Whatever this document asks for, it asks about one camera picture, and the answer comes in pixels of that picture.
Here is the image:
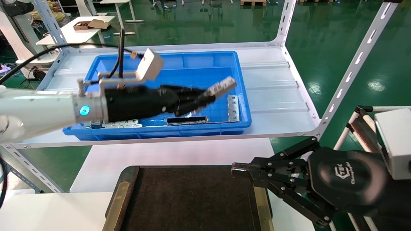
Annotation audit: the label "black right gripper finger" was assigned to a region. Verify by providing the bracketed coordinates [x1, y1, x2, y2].
[232, 170, 337, 228]
[231, 137, 321, 173]

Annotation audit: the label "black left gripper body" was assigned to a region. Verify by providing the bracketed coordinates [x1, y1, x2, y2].
[103, 85, 181, 123]

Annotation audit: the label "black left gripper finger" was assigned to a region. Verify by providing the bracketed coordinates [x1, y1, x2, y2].
[178, 87, 216, 103]
[175, 99, 211, 116]

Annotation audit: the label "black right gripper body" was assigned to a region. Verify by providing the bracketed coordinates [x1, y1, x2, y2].
[308, 147, 391, 214]

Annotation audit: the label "black long metal part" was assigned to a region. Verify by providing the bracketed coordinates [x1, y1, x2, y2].
[166, 116, 210, 126]

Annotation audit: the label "black container tray brass rim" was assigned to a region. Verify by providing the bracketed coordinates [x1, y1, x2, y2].
[102, 165, 273, 231]

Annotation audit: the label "blue plastic bin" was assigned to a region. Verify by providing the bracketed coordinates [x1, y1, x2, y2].
[63, 51, 252, 141]

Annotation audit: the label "white pipe cart black shelves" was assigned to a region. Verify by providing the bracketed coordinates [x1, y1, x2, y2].
[328, 105, 411, 231]

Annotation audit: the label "white metal shelf rack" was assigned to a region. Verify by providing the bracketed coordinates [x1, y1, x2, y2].
[0, 0, 400, 193]

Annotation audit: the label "flat cardboard lid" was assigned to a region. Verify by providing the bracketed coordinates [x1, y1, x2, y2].
[88, 19, 110, 30]

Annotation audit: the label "white work table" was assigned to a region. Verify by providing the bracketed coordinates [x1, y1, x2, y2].
[35, 15, 115, 46]

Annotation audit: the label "open dark cardboard box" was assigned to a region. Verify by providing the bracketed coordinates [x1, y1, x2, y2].
[73, 21, 92, 31]

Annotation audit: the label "person in yellow coat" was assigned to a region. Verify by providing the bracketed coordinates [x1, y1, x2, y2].
[31, 0, 70, 27]

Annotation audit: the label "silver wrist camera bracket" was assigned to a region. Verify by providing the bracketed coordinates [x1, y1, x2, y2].
[77, 71, 145, 97]

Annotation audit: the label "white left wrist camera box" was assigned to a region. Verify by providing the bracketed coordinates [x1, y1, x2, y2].
[136, 47, 165, 81]

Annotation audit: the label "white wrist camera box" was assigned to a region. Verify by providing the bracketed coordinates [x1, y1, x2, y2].
[136, 47, 165, 81]
[374, 108, 411, 180]

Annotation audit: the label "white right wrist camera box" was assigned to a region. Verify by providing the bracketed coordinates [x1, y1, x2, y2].
[374, 108, 411, 180]

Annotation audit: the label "white desk frame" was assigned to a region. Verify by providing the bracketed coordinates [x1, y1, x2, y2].
[98, 0, 145, 36]

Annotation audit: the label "black cable reel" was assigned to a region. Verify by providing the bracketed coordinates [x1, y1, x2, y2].
[30, 67, 47, 81]

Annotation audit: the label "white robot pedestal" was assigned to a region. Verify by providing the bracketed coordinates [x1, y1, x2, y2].
[0, 0, 60, 70]

